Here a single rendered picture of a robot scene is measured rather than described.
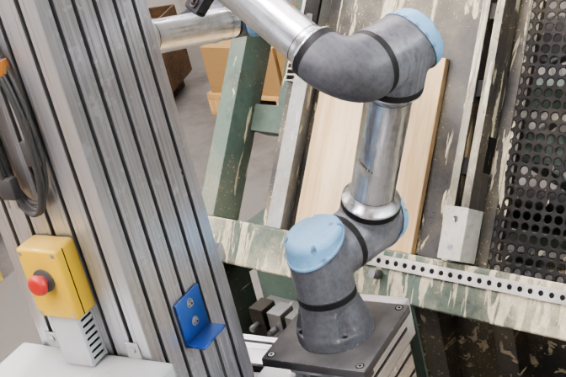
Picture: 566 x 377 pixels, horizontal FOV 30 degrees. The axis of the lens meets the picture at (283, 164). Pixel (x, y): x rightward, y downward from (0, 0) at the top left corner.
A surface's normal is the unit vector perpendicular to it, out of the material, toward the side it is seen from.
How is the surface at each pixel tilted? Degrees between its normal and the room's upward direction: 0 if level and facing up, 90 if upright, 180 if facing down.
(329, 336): 73
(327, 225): 7
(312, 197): 54
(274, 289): 90
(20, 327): 0
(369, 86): 104
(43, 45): 90
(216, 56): 90
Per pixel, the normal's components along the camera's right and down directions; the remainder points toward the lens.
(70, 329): -0.46, 0.46
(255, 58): 0.76, 0.11
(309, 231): -0.31, -0.83
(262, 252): -0.63, -0.16
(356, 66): 0.06, 0.02
